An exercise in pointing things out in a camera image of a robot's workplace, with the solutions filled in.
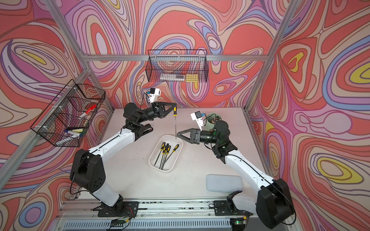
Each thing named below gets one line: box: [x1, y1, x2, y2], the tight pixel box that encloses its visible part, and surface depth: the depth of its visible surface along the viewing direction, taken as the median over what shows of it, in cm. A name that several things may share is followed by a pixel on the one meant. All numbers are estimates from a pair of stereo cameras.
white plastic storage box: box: [148, 134, 184, 173], surface depth 93 cm
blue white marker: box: [64, 129, 84, 138], surface depth 72 cm
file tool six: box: [154, 141, 166, 167], surface depth 97 cm
